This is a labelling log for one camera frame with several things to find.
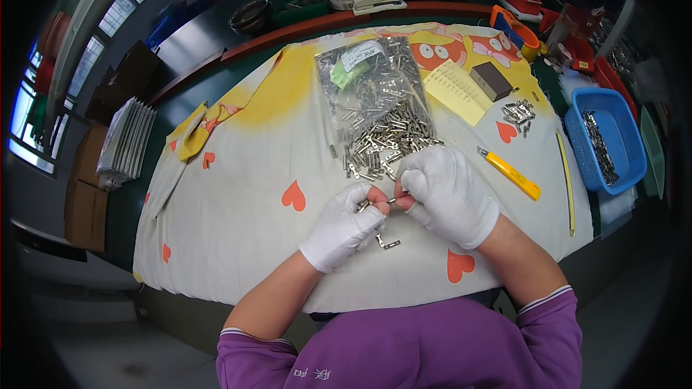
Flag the person's right hand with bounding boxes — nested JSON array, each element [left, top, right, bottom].
[[394, 146, 501, 251]]

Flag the person's left hand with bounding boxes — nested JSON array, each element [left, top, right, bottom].
[[299, 183, 389, 274]]

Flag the small silver metal clip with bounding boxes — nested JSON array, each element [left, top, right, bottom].
[[357, 197, 399, 213]]

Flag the yellow utility knife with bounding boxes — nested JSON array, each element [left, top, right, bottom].
[[477, 146, 542, 202]]

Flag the pile of silver metal clips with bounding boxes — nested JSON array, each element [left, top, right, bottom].
[[329, 98, 445, 182]]

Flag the heart print table cloth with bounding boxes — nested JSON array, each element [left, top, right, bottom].
[[132, 22, 595, 314]]

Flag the yellow paper sheet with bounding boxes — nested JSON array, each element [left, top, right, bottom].
[[423, 59, 494, 128]]

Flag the small heap of metal clips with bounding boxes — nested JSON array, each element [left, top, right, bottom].
[[500, 98, 537, 139]]

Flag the yellow ruler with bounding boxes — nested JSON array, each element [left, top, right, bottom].
[[555, 128, 576, 237]]

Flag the dark brown box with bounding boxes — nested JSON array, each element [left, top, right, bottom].
[[469, 62, 514, 103]]

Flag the clear plastic bag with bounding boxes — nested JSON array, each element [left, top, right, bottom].
[[315, 37, 439, 158]]

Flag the person's body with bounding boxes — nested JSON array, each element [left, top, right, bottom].
[[216, 285, 584, 389]]

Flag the heap of dark metal parts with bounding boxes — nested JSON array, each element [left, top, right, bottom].
[[581, 111, 620, 187]]

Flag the green paper slip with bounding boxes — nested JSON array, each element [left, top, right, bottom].
[[330, 59, 372, 90]]

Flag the white paper label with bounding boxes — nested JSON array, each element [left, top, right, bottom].
[[341, 40, 386, 72]]

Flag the orange tape dispenser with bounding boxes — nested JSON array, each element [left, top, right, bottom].
[[489, 4, 542, 63]]

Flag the blue plastic basket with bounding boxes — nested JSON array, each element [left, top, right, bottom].
[[564, 87, 648, 196]]

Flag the red plastic bin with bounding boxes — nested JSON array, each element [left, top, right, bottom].
[[593, 55, 639, 120]]

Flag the green plastic basket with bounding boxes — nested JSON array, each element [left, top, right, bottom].
[[639, 105, 666, 201]]

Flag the white stapler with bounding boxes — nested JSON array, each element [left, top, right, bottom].
[[352, 0, 408, 16]]

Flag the green plastic tray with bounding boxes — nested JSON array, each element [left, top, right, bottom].
[[275, 0, 332, 28]]

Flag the stack of grey bags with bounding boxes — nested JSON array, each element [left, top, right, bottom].
[[96, 97, 158, 191]]

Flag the cardboard cartons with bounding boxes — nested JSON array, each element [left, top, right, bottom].
[[64, 121, 109, 254]]

